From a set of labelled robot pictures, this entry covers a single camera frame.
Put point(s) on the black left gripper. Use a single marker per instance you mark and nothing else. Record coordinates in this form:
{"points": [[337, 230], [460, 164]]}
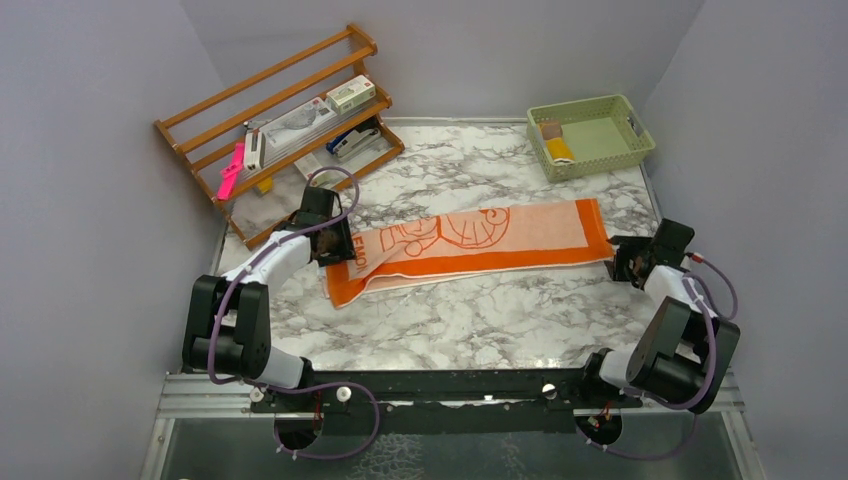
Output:
{"points": [[345, 249]]}

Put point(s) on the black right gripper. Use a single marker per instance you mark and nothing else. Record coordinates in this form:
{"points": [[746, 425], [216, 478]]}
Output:
{"points": [[626, 245]]}

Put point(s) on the orange white towel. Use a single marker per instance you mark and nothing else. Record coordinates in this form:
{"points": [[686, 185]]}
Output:
{"points": [[558, 234]]}

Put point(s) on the brown yellow bear towel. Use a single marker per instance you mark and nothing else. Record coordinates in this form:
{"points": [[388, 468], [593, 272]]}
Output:
{"points": [[553, 136]]}

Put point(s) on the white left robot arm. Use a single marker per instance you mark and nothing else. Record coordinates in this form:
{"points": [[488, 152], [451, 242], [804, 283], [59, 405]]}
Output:
{"points": [[228, 330]]}

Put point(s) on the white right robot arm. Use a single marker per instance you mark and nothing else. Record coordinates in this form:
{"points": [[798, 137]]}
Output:
{"points": [[686, 350]]}

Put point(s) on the white box on lower shelf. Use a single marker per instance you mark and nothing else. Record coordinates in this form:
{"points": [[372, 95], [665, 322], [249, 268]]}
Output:
{"points": [[309, 166]]}

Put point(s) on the small yellow block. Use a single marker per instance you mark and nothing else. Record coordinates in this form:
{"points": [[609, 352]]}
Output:
{"points": [[264, 186]]}

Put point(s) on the blue white stapler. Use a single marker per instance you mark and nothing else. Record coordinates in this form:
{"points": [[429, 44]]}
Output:
{"points": [[352, 142]]}

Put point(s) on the wooden shelf rack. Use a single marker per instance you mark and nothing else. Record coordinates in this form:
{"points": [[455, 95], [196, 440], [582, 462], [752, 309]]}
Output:
{"points": [[203, 136]]}

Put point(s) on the large flat white box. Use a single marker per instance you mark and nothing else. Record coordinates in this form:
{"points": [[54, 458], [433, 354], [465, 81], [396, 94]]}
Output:
{"points": [[297, 123]]}

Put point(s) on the pink marker pen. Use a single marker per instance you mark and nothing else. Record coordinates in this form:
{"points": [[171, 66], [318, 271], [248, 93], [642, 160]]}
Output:
{"points": [[230, 174]]}

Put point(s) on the white upright box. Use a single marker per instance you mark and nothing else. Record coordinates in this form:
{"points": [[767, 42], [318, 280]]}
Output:
{"points": [[254, 150]]}

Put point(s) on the green plastic basket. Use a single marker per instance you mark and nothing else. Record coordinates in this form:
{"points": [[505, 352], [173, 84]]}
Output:
{"points": [[604, 133]]}

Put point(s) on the small white box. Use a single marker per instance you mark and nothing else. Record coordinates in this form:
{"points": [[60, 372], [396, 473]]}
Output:
{"points": [[351, 94]]}

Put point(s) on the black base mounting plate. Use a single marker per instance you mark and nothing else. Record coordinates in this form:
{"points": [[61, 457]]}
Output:
{"points": [[433, 402]]}

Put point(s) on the aluminium rail frame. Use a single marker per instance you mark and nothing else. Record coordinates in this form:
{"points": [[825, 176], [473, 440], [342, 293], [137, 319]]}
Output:
{"points": [[204, 431]]}

